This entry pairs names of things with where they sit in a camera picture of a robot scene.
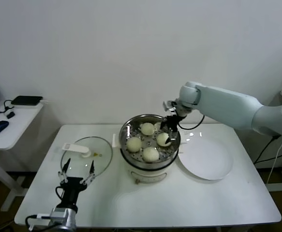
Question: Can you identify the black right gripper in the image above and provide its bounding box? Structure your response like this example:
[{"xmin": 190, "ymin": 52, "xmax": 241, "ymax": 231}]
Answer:
[{"xmin": 160, "ymin": 115, "xmax": 184, "ymax": 145}]

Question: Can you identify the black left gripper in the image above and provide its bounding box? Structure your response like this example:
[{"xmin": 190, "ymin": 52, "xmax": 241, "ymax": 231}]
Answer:
[{"xmin": 58, "ymin": 158, "xmax": 96, "ymax": 211}]

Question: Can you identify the white steamed baozi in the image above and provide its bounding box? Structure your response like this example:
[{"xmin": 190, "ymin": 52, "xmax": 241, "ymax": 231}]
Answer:
[
  {"xmin": 126, "ymin": 137, "xmax": 143, "ymax": 153},
  {"xmin": 140, "ymin": 122, "xmax": 155, "ymax": 136},
  {"xmin": 142, "ymin": 146, "xmax": 160, "ymax": 162},
  {"xmin": 156, "ymin": 132, "xmax": 172, "ymax": 147}
]

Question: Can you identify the steel steamer basket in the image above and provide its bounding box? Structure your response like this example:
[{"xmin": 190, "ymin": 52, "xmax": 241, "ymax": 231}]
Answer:
[{"xmin": 119, "ymin": 114, "xmax": 181, "ymax": 170}]

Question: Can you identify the glass pot lid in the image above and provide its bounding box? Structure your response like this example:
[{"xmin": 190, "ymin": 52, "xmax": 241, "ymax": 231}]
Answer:
[{"xmin": 60, "ymin": 136, "xmax": 114, "ymax": 181}]

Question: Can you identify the white plate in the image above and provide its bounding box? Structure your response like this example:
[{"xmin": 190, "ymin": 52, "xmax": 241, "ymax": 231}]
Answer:
[{"xmin": 178, "ymin": 131, "xmax": 234, "ymax": 181}]

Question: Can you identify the white electric cooker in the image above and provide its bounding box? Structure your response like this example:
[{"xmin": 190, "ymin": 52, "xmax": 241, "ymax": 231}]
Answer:
[{"xmin": 112, "ymin": 130, "xmax": 187, "ymax": 186}]

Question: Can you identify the white side desk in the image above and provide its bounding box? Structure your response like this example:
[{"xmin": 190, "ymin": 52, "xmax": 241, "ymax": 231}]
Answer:
[{"xmin": 0, "ymin": 102, "xmax": 45, "ymax": 212}]

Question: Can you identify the black flat box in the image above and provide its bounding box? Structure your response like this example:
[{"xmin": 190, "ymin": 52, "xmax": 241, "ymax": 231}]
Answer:
[{"xmin": 11, "ymin": 96, "xmax": 44, "ymax": 106}]

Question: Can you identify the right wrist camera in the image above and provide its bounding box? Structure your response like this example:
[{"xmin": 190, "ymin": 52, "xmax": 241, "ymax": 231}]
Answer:
[{"xmin": 163, "ymin": 100, "xmax": 178, "ymax": 112}]

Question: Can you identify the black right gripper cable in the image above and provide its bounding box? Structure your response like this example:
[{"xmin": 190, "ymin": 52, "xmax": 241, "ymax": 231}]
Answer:
[{"xmin": 178, "ymin": 115, "xmax": 206, "ymax": 131}]

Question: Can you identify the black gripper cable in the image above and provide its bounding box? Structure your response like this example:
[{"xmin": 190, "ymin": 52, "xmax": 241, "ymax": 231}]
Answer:
[
  {"xmin": 178, "ymin": 115, "xmax": 206, "ymax": 131},
  {"xmin": 55, "ymin": 186, "xmax": 66, "ymax": 201}
]

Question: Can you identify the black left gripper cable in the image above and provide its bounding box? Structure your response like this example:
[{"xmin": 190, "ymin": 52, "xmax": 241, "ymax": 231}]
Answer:
[{"xmin": 55, "ymin": 186, "xmax": 66, "ymax": 201}]

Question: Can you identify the thin black desk cable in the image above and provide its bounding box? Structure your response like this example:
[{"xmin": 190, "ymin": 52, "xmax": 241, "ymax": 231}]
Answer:
[{"xmin": 0, "ymin": 100, "xmax": 15, "ymax": 114}]

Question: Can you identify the black cable with adapter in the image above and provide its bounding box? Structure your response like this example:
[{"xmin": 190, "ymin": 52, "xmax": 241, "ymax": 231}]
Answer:
[{"xmin": 253, "ymin": 135, "xmax": 282, "ymax": 165}]

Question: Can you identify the white hanging cable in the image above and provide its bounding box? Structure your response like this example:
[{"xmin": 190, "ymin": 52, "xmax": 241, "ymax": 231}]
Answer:
[{"xmin": 267, "ymin": 137, "xmax": 282, "ymax": 186}]

